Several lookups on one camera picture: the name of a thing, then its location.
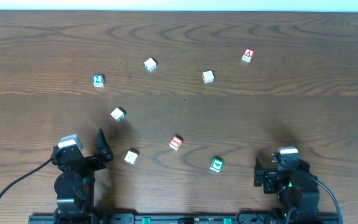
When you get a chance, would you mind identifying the red letter I block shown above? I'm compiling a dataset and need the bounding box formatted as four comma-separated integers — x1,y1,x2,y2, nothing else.
169,136,183,151

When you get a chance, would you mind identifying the blue number 2 block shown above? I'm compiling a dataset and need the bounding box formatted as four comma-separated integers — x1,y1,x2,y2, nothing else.
92,75,104,88

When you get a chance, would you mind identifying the red letter A block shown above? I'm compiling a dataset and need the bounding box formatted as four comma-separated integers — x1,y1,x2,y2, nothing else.
242,49,255,62

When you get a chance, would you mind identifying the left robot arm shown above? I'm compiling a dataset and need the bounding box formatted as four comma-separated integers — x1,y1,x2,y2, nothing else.
50,129,114,223

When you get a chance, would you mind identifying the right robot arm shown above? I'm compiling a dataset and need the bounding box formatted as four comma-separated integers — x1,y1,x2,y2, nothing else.
254,152,320,223

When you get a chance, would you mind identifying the white block engraved circle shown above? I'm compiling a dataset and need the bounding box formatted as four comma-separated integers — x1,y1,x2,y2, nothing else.
124,150,139,165

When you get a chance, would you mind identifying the white block green side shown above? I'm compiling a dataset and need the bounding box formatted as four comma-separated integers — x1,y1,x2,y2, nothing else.
111,107,126,122

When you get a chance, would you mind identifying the green number 4 block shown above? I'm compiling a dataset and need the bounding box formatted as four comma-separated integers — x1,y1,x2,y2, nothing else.
210,158,224,172

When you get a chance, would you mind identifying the white block blue side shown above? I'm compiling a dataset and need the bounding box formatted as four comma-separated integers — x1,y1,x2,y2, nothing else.
144,58,157,72

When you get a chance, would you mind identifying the white block red side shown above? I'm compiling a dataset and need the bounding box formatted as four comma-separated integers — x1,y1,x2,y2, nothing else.
202,70,214,84

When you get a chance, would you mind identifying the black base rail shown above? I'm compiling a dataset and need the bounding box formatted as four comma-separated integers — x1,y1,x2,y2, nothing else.
28,212,344,224

